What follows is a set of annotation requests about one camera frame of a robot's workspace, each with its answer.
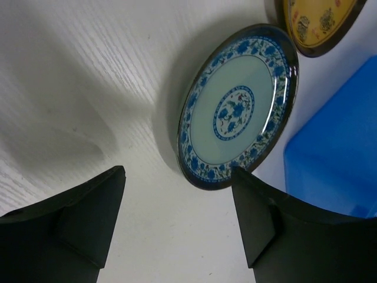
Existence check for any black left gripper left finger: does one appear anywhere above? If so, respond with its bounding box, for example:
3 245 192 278
1 166 126 282

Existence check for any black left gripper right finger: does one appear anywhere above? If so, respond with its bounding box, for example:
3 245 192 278
232 167 376 282

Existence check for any blue floral small plate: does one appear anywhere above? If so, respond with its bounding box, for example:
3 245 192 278
177 24 299 190

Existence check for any blue plastic bin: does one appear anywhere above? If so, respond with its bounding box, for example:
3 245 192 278
284 56 376 218

